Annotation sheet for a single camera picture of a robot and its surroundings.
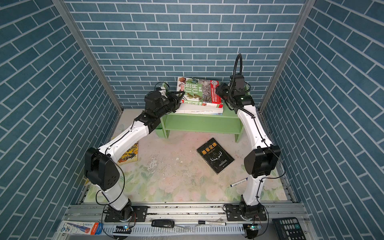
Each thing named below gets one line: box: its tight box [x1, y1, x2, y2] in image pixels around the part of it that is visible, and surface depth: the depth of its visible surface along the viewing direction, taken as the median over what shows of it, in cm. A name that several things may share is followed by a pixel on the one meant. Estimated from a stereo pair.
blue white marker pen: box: [230, 177, 248, 187], surface depth 85 cm
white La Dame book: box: [174, 103, 224, 115], surface depth 80 cm
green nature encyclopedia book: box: [176, 76, 223, 108], surface depth 80 cm
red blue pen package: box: [57, 220, 104, 236], surface depth 71 cm
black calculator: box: [271, 217, 307, 240], surface depth 70 cm
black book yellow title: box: [196, 137, 235, 175], surface depth 96 cm
